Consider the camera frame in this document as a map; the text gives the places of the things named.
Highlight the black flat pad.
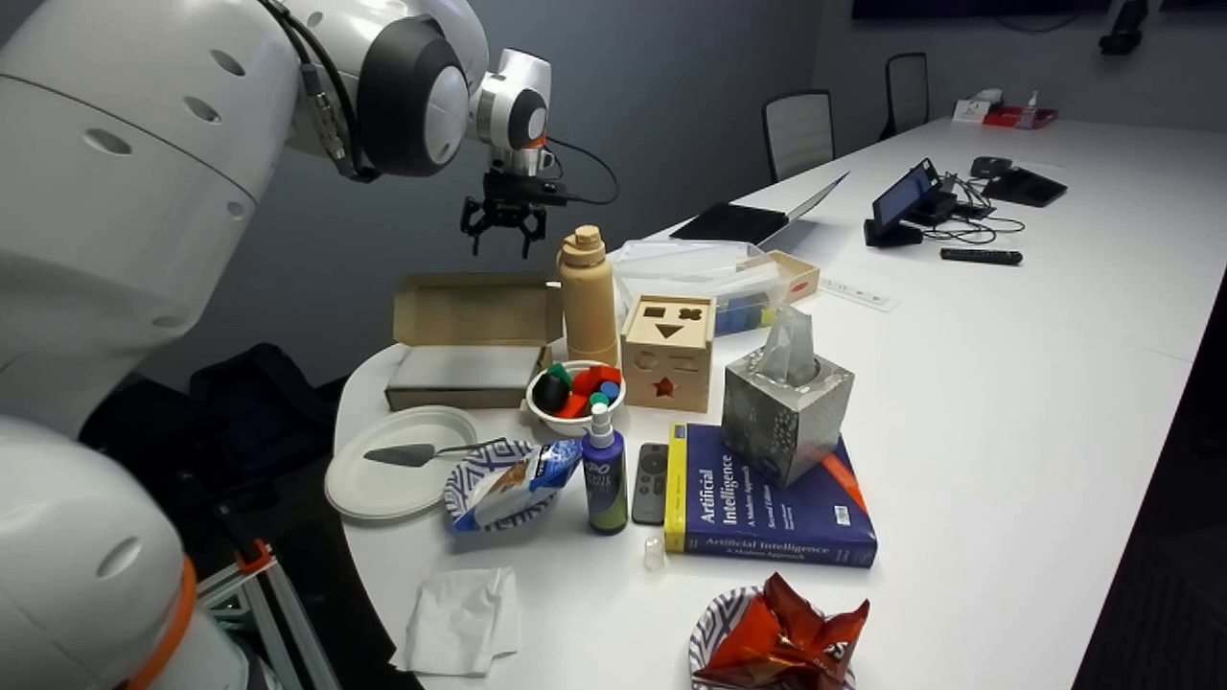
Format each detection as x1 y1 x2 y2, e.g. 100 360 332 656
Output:
980 167 1070 209

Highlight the wooden shape sorter box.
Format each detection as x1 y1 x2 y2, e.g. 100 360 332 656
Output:
620 294 718 415

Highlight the long black remote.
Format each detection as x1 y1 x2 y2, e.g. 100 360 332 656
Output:
938 246 1025 267

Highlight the patterned paper plate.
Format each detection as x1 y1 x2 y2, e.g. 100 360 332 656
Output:
442 439 563 535
687 586 858 690

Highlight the tablet on stand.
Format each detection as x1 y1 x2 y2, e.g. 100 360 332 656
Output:
863 157 950 249

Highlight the small black remote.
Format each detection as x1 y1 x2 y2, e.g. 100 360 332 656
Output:
631 442 670 526

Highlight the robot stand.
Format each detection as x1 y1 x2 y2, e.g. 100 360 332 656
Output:
196 539 343 690

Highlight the small cardboard box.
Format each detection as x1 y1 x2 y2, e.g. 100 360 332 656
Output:
764 250 822 307

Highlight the red snack bag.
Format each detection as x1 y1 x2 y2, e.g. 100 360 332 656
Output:
691 572 872 690

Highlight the red box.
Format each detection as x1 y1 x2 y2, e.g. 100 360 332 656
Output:
981 104 1060 131

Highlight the white power strip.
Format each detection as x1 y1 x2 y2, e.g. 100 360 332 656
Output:
817 275 903 314

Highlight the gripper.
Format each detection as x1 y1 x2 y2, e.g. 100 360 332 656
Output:
459 171 550 261

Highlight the purple spray bottle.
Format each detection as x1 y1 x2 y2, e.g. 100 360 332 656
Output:
581 402 631 537

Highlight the blue and white snack bag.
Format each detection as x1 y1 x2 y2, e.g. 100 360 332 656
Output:
451 439 585 534

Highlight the heap of toy shapes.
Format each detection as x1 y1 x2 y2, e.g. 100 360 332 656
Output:
532 363 623 420

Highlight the black bag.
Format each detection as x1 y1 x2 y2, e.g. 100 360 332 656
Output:
81 342 348 518

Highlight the grey tissue box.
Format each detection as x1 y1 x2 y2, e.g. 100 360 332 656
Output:
720 306 856 489

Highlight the white bowl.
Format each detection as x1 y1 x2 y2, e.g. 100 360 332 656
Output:
524 359 628 438

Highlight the tan water bottle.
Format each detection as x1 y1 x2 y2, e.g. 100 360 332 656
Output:
557 224 620 368

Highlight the clear plastic container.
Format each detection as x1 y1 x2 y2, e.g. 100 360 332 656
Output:
608 239 795 329

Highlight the blue book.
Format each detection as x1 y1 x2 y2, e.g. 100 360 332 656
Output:
663 423 880 569

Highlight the white paper plate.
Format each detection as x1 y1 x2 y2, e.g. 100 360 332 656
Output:
323 404 479 522

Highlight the tangle of black cables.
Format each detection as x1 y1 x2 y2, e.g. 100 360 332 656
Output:
920 172 1028 246

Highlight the white napkin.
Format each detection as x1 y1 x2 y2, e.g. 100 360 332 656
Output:
390 565 522 679

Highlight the office chair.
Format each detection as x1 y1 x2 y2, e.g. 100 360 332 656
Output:
879 52 932 143
761 89 838 184

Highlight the laptop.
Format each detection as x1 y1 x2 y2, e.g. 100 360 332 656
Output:
668 170 852 247

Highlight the white tissue box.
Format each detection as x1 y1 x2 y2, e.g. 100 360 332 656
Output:
951 87 1005 124

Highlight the metal spatula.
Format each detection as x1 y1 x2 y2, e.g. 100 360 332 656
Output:
362 437 508 470

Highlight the camera on mount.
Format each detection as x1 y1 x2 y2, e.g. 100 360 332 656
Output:
1098 0 1150 57

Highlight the row of coloured blocks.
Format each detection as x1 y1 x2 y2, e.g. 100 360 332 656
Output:
714 292 779 337

